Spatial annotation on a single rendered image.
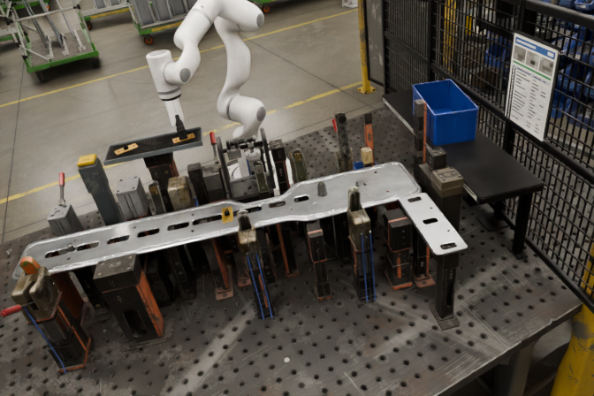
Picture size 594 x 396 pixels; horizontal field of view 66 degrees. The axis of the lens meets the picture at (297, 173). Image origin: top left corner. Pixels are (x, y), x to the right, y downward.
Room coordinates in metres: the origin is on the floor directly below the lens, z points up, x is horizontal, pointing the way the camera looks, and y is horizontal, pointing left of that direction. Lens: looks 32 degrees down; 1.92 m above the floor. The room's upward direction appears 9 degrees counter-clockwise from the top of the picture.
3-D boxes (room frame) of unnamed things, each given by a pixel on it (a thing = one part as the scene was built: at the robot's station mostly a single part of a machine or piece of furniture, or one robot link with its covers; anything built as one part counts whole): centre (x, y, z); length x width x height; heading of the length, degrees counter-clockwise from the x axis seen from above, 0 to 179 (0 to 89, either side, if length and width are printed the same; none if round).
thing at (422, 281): (1.14, -0.38, 0.84); 0.11 x 0.06 x 0.29; 6
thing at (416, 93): (1.61, -0.61, 1.09); 0.30 x 0.17 x 0.13; 178
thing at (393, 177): (1.26, 0.28, 1.00); 1.38 x 0.22 x 0.02; 96
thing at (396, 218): (1.14, -0.30, 0.84); 0.11 x 0.10 x 0.28; 6
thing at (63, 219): (1.38, 0.86, 0.88); 0.11 x 0.10 x 0.36; 6
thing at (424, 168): (1.34, -0.47, 0.85); 0.12 x 0.03 x 0.30; 6
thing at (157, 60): (1.59, 0.41, 1.44); 0.09 x 0.08 x 0.13; 51
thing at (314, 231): (1.13, -0.03, 0.84); 0.11 x 0.08 x 0.29; 6
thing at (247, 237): (1.11, 0.18, 0.87); 0.12 x 0.09 x 0.35; 6
